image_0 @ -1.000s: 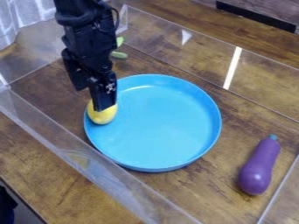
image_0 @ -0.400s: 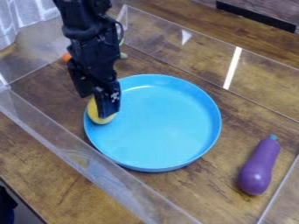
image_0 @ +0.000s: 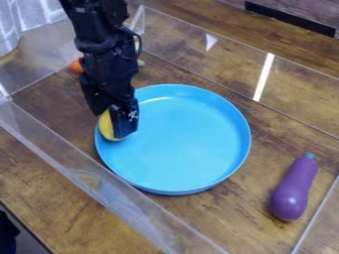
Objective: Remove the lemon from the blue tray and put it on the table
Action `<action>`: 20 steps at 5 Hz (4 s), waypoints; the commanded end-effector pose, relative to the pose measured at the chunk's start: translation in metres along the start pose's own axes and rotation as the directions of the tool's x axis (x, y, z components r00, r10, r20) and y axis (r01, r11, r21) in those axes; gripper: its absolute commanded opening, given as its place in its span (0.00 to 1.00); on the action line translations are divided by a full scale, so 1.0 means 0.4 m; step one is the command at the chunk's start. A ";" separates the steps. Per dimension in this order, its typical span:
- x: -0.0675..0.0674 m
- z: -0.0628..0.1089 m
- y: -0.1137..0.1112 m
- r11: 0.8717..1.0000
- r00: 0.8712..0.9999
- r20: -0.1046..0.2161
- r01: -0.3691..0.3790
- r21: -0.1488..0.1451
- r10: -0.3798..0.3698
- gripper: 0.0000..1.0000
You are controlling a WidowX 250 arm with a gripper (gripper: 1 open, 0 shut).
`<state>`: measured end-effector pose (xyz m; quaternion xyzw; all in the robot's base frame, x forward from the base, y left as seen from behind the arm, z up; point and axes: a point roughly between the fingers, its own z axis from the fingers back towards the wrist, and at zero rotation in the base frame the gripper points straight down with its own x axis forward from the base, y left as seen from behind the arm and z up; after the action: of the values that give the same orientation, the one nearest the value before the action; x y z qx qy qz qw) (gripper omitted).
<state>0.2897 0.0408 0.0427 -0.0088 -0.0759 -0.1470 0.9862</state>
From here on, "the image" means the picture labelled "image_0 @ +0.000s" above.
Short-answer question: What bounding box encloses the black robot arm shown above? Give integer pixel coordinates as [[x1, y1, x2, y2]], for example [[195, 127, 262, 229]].
[[59, 0, 140, 140]]

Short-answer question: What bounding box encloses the yellow toy lemon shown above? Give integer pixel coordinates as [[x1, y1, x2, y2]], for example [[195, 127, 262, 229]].
[[98, 110, 123, 142]]

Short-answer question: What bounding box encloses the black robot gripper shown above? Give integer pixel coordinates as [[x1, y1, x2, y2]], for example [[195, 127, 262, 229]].
[[80, 43, 139, 139]]

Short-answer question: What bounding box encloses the orange toy carrot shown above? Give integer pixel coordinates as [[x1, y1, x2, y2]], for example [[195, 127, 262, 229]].
[[70, 58, 146, 73]]

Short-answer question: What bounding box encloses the white patterned curtain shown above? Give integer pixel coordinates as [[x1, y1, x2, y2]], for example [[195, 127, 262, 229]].
[[0, 0, 67, 58]]

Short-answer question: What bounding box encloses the round blue tray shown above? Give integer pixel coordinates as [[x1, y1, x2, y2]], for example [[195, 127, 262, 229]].
[[94, 84, 253, 195]]

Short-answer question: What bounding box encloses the clear acrylic enclosure wall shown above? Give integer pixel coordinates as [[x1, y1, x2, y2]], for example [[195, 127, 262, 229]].
[[0, 0, 339, 254]]

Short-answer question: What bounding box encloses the purple toy eggplant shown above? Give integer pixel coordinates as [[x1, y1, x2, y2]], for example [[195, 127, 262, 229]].
[[270, 152, 318, 221]]

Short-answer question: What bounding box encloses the black cable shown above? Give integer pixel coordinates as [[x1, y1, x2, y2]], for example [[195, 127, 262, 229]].
[[116, 26, 144, 63]]

